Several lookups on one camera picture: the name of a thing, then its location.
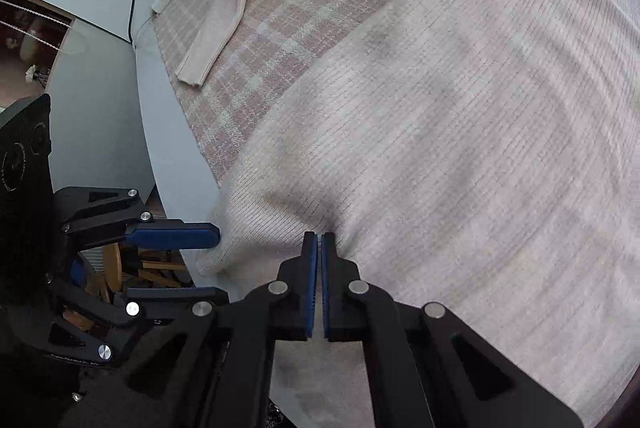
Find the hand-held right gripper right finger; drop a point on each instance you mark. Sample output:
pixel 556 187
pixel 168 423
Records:
pixel 327 288

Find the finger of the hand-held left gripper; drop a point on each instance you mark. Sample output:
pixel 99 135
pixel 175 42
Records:
pixel 175 294
pixel 170 235

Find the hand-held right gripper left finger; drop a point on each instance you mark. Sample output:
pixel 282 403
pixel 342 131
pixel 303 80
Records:
pixel 312 283

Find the cream ribbed knit sweater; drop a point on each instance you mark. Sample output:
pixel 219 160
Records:
pixel 425 133

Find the wooden chair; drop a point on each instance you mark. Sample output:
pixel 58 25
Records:
pixel 115 268

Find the grey mattress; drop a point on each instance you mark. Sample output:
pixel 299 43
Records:
pixel 170 158

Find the pink plaid blanket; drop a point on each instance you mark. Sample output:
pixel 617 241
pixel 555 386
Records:
pixel 300 18

